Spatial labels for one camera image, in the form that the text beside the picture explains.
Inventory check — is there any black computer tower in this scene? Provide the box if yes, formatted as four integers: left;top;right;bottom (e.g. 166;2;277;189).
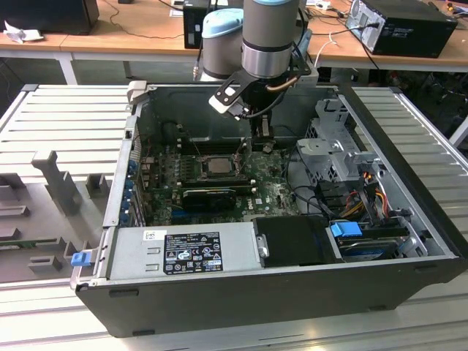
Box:
182;0;220;50

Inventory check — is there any silver metal drive cage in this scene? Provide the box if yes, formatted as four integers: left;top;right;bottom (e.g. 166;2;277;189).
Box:
295;97;390;191

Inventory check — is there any black power cable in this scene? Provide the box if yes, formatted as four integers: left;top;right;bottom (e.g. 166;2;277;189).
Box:
284;146;330;220

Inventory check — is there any green motherboard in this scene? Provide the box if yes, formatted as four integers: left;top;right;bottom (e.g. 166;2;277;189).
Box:
137;144;304;224

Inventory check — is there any black desktop computer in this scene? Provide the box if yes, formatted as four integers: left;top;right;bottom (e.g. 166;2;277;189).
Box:
347;0;460;59

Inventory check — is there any grey power supply unit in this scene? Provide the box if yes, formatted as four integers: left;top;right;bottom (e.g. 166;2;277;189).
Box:
105;222;270;281

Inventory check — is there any hard disk blue carrier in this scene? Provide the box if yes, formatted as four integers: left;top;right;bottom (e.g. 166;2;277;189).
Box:
328;221;409;263

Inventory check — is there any black camera cable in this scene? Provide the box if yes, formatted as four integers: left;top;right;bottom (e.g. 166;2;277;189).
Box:
241;83;297;118

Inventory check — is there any CPU socket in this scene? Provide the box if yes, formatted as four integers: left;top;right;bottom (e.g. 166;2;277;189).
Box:
196;153;248;179

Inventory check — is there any silver topped CPU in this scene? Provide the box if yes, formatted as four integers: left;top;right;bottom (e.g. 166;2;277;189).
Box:
203;156;237;177

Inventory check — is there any green RAM stick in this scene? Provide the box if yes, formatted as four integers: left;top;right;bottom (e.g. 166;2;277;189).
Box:
0;239;59;252

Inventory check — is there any black box device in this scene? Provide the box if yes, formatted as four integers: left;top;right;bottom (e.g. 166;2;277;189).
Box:
0;0;100;37

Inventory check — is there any metal socket cover frame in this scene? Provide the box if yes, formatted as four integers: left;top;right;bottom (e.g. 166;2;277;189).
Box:
197;153;248;179

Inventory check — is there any thin red wire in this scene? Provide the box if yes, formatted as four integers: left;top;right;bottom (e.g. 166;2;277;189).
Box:
133;134;156;164

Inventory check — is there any wooden desk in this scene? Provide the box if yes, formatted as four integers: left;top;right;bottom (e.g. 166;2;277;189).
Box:
306;0;468;74
0;0;205;87

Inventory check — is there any black grey PC case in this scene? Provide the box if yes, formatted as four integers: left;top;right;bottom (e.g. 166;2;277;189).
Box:
69;80;462;339

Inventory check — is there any black RAM slot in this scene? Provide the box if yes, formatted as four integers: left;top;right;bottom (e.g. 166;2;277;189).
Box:
178;184;254;189
181;178;250;183
181;141;252;147
181;137;252;143
181;149;252;155
181;175;249;181
181;146;252;151
179;181;252;186

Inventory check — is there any black cable metal connector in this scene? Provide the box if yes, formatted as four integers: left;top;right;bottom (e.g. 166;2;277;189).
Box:
191;20;206;82

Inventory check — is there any white cable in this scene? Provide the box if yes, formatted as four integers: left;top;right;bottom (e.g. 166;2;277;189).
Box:
313;31;339;69

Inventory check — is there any black camera bracket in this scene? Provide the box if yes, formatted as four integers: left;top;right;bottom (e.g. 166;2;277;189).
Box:
214;69;257;103

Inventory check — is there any copper coloured gripper cable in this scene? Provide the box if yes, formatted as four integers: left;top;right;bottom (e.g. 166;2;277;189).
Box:
265;77;298;93

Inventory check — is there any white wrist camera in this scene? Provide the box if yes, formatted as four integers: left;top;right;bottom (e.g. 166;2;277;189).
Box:
208;86;245;120

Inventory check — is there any black graphics card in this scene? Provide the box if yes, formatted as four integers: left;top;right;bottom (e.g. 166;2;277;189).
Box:
181;188;238;212

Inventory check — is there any pale blue teach pendant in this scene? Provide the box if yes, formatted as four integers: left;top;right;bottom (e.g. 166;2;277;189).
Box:
299;27;315;69

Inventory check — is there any crumpled white paper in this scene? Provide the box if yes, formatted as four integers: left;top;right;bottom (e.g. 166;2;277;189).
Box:
2;20;45;45

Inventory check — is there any grey plastic case latch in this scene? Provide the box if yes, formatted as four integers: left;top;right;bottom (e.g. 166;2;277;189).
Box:
126;80;149;110

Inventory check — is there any yellow orange wire bundle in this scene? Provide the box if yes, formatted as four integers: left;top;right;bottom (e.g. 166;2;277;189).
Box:
341;181;389;220

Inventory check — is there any grey parts rack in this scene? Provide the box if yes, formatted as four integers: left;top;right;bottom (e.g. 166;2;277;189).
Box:
0;149;114;284

